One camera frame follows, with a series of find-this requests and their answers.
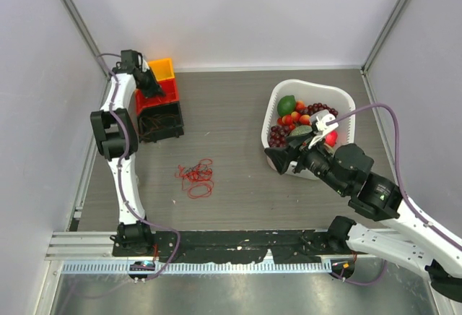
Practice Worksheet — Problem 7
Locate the dark red grape bunch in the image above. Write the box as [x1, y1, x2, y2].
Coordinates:
[300, 103, 339, 117]

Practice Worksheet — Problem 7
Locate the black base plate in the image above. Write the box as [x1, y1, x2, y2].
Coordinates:
[110, 230, 354, 264]

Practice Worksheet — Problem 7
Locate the black plastic bin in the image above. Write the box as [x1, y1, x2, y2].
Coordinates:
[137, 102, 184, 143]

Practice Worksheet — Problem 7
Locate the red plastic bin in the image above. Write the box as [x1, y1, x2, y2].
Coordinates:
[135, 78, 180, 116]

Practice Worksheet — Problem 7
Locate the red grape bunch front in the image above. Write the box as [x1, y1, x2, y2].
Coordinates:
[268, 125, 291, 147]

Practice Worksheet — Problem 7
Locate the white fruit basket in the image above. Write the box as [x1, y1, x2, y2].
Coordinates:
[261, 79, 356, 181]

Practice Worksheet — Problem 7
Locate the white slotted cable duct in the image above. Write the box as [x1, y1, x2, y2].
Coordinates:
[61, 259, 332, 275]

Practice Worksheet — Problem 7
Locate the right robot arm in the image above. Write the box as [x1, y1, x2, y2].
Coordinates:
[264, 134, 461, 302]

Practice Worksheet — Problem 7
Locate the red cable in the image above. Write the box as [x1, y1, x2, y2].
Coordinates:
[175, 158, 216, 200]

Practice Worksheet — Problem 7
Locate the brown cable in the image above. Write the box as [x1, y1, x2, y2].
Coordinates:
[139, 112, 181, 141]

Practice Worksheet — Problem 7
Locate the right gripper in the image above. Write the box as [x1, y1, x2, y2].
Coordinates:
[263, 129, 347, 194]

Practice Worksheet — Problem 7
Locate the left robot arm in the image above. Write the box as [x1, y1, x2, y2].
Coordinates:
[90, 50, 165, 256]

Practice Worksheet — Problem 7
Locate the green lime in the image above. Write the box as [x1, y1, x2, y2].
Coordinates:
[276, 95, 296, 117]

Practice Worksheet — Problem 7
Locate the green netted melon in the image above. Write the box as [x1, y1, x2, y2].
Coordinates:
[290, 125, 313, 137]

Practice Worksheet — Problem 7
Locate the red apple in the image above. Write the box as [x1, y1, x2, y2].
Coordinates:
[325, 130, 338, 147]

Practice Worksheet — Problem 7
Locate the yellow plastic bin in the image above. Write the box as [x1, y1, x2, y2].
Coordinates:
[148, 58, 175, 81]

